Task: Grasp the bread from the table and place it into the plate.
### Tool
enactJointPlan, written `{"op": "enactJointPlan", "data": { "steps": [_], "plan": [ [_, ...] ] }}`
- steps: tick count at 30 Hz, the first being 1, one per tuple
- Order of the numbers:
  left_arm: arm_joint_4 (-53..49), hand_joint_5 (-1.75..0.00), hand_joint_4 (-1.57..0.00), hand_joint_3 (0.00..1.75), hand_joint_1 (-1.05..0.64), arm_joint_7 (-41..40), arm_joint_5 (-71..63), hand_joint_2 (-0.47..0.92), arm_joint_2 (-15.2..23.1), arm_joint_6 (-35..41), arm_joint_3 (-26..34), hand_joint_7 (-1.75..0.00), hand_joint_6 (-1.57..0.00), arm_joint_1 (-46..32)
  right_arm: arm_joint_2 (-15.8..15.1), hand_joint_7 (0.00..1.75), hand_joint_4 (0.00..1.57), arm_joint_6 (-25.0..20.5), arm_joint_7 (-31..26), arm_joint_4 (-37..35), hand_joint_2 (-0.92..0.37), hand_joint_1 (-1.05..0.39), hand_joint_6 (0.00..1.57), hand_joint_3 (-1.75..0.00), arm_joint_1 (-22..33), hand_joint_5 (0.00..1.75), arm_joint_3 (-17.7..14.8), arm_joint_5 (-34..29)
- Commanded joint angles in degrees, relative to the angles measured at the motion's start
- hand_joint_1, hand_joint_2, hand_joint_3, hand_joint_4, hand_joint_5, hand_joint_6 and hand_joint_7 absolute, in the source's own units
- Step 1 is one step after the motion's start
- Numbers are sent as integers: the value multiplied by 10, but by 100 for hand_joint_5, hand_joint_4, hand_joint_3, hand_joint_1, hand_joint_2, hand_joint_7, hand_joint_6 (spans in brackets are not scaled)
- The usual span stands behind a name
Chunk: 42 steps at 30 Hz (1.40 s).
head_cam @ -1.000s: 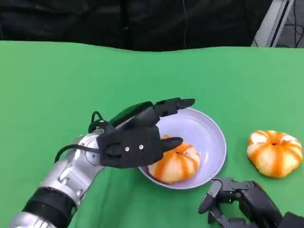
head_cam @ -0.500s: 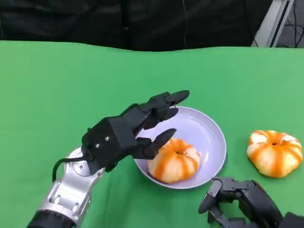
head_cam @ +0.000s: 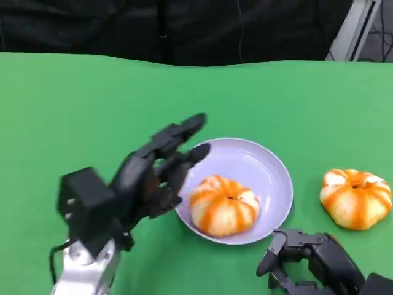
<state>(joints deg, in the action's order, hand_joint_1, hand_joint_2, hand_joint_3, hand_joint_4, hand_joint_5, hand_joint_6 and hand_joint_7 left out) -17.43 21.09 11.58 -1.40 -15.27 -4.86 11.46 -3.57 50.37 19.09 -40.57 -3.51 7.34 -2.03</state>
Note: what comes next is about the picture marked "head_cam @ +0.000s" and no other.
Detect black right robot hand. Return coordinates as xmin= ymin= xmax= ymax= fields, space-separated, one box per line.
xmin=256 ymin=229 xmax=368 ymax=295

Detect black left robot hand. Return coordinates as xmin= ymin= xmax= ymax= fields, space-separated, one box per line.
xmin=107 ymin=112 xmax=212 ymax=234

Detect green table cloth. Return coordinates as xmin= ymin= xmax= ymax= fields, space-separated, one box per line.
xmin=0 ymin=52 xmax=393 ymax=295

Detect lilac plate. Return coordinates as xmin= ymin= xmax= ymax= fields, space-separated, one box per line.
xmin=174 ymin=137 xmax=294 ymax=246

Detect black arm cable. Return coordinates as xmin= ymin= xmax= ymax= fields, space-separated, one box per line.
xmin=48 ymin=241 xmax=72 ymax=285

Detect black floor cables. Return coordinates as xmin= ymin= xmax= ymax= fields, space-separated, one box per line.
xmin=367 ymin=21 xmax=393 ymax=62

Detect silver aluminium frame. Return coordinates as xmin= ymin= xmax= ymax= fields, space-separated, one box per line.
xmin=324 ymin=0 xmax=384 ymax=62

